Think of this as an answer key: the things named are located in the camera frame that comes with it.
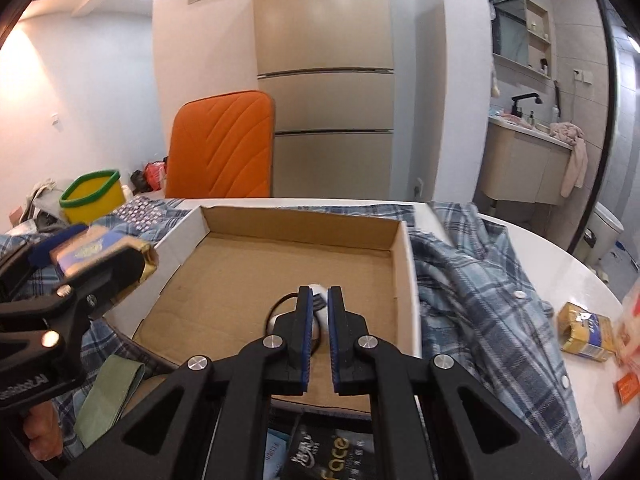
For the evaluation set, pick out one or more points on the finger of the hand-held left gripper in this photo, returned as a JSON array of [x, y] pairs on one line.
[[110, 275], [52, 246]]

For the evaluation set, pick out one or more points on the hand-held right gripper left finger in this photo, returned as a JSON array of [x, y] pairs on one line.
[[305, 330]]

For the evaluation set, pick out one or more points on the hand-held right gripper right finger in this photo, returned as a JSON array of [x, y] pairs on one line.
[[336, 340]]

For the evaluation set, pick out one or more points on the gold cigarette pack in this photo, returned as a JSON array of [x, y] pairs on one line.
[[85, 250]]

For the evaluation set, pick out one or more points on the green packet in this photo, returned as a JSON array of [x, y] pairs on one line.
[[107, 395]]

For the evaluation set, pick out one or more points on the cardboard box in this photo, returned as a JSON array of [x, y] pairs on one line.
[[225, 270]]

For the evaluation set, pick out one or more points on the black printed packet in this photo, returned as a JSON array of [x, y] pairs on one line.
[[320, 452]]

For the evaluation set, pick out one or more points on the light blue tissue packet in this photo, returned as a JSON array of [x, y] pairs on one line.
[[278, 455]]

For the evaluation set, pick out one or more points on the blue plaid shirt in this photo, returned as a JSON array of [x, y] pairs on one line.
[[475, 300]]

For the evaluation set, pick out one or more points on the yellow cigarette pack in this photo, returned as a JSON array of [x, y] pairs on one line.
[[585, 332]]

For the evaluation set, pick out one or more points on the person's left hand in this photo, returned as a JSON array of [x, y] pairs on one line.
[[40, 430]]

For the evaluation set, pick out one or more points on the white cloth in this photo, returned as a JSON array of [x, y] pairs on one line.
[[47, 190]]

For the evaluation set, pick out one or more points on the yellow bin with green rim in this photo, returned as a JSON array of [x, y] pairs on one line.
[[92, 202]]

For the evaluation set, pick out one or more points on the studded patterned cloth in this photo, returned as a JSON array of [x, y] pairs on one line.
[[140, 215]]

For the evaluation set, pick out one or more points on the red plastic bag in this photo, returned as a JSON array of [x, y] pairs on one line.
[[155, 175]]

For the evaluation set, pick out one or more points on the orange chair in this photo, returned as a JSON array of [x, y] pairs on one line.
[[220, 145]]

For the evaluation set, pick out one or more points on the beige vanity cabinet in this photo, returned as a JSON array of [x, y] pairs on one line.
[[520, 160]]

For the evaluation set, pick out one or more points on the beige refrigerator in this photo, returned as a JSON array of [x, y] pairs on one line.
[[325, 35]]

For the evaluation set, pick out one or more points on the orange card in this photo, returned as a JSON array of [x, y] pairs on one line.
[[627, 390]]

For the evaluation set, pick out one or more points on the black faucet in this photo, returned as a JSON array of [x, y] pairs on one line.
[[522, 99]]

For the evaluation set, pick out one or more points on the pink towel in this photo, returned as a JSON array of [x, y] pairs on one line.
[[567, 132]]

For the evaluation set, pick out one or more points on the mirror cabinet with shelf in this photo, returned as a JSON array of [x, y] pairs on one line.
[[515, 30]]

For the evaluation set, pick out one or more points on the white wall switch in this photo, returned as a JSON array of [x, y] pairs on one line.
[[56, 120]]

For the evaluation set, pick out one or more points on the white wall socket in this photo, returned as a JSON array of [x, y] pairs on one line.
[[583, 77]]

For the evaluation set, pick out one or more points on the black shower door frame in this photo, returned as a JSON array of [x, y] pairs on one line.
[[607, 85]]

